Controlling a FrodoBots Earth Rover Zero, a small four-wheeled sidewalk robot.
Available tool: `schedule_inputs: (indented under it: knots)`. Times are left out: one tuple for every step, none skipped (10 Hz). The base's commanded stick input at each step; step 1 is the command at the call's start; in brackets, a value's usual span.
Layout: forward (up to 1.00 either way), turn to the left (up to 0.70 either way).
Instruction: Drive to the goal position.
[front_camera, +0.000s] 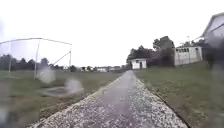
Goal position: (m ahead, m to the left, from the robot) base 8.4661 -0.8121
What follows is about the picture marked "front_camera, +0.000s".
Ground distant low buildings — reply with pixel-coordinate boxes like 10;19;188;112
78;65;128;73

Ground small white shed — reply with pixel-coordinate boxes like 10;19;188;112
130;58;148;70

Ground grey gravel path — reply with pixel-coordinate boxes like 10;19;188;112
27;69;190;128

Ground group of dark trees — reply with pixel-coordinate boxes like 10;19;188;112
125;35;209;69

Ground grass slope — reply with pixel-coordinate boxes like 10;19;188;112
133;60;224;128

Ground distant tree line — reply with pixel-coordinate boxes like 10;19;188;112
0;54;78;73

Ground grass field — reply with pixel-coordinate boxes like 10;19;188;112
0;69;125;128

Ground grey gabled building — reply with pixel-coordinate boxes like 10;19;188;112
201;12;224;51

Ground white goal frame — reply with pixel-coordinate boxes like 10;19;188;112
0;37;73;80

